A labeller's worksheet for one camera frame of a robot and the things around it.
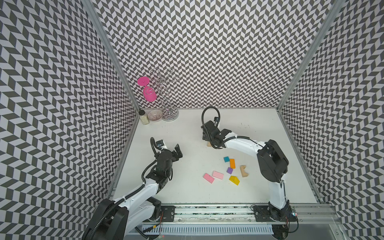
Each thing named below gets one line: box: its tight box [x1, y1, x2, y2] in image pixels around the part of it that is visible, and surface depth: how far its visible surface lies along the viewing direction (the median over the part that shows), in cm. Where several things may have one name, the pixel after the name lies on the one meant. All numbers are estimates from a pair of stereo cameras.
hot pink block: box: [203, 173, 215, 184], surface depth 86 cm
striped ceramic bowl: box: [147, 109, 163, 121], surface depth 114 cm
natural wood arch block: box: [239, 165, 249, 178], surface depth 88 cm
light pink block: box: [212, 170, 225, 180], surface depth 88 cm
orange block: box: [229, 158, 236, 169], surface depth 92 cm
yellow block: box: [228, 175, 241, 186], surface depth 84 cm
